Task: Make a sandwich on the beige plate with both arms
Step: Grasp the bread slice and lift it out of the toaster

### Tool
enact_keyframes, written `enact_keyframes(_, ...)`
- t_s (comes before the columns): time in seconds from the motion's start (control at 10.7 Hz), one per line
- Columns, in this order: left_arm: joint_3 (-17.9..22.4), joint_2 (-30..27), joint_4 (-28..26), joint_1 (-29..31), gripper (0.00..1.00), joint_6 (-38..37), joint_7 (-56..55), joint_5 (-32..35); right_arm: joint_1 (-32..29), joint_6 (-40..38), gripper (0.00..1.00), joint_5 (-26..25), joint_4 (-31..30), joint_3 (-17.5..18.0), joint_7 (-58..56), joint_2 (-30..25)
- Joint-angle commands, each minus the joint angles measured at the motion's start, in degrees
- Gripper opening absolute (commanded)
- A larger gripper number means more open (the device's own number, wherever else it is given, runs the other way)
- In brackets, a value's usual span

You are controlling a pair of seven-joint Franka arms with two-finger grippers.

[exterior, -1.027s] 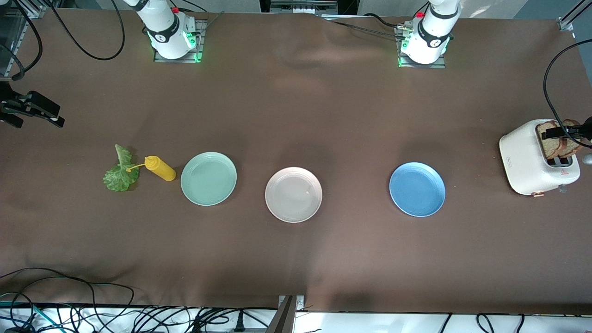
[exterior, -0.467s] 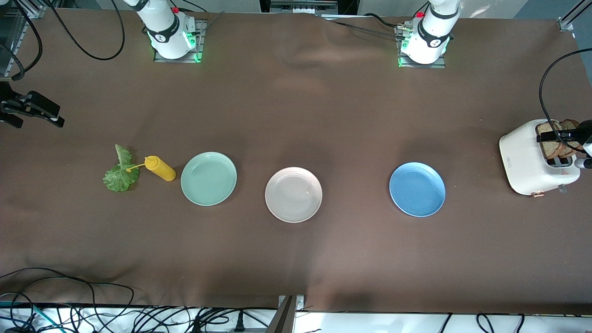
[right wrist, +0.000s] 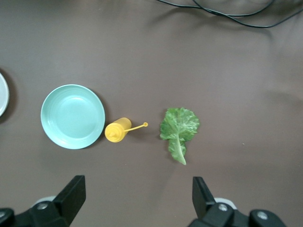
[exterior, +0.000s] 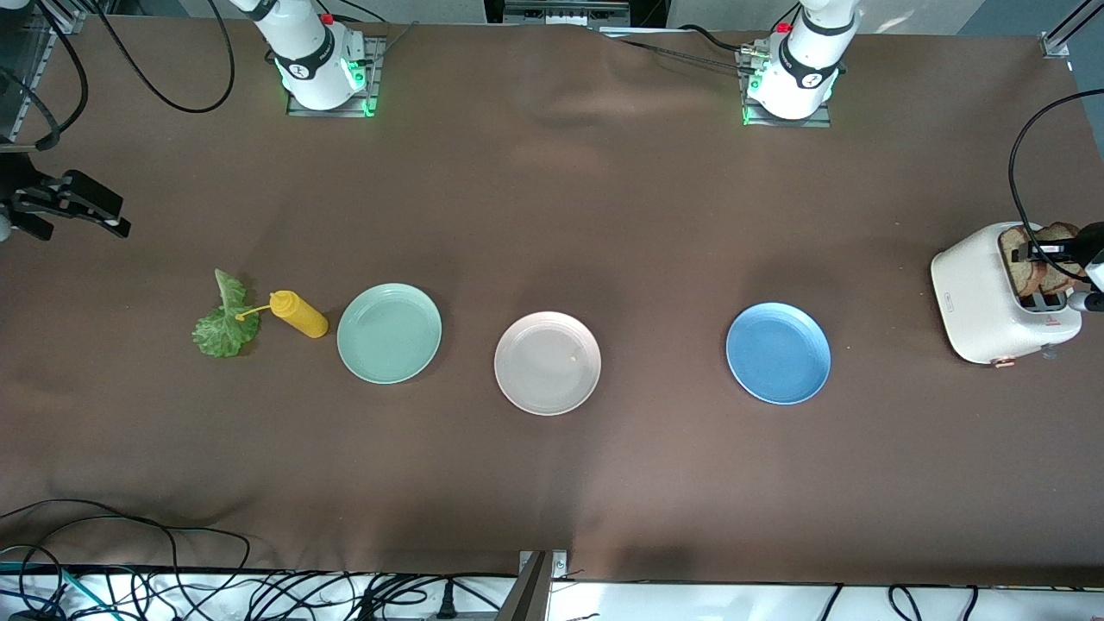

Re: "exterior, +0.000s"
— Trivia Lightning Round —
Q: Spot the clear acrylic enclosure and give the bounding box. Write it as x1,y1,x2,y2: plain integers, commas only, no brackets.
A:
0,13,44,143

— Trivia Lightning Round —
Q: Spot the aluminium corner profile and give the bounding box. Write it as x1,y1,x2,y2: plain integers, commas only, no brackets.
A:
1039,0,1104,60
34,0,87,35

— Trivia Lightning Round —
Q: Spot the green lettuce leaf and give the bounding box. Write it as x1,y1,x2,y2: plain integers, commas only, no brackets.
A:
191,268,261,359

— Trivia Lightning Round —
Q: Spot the aluminium profile post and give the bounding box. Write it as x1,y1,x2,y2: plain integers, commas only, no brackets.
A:
513,549,570,621

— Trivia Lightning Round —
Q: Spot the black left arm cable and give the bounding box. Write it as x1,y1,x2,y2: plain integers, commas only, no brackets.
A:
1008,86,1104,282

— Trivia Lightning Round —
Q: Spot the beige plate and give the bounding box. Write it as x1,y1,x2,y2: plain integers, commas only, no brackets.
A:
493,311,603,417

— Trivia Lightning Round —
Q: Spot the mint green plate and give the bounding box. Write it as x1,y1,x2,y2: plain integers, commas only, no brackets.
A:
336,283,443,386

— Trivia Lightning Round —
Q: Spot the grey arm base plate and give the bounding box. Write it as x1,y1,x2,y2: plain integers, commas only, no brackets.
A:
286,34,386,118
742,47,834,129

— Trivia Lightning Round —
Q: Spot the yellow mustard squeeze bottle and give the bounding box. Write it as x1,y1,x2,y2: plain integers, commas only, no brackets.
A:
235,290,330,339

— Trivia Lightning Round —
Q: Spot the toasted brown bread slice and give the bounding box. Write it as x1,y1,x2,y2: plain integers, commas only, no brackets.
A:
1031,222,1084,297
1002,226,1040,299

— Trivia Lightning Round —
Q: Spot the black metal equipment frame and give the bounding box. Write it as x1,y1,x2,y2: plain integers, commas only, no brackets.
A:
483,0,669,28

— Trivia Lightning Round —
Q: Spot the teal floor cable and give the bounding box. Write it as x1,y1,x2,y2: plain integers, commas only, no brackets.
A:
0,559,117,621

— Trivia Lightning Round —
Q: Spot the black floor cable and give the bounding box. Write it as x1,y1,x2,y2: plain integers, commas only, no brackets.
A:
0,499,182,621
0,516,252,609

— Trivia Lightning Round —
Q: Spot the blue plate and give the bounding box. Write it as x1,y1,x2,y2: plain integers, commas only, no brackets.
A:
725,301,833,406

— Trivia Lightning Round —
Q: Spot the brown table cloth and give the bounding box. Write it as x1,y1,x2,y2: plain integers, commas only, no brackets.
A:
0,13,1104,587

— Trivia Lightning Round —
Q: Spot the white toaster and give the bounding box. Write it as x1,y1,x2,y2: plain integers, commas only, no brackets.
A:
930,222,1084,370

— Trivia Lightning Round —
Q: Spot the black cable on table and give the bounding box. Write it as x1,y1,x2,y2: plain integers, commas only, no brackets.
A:
604,24,764,70

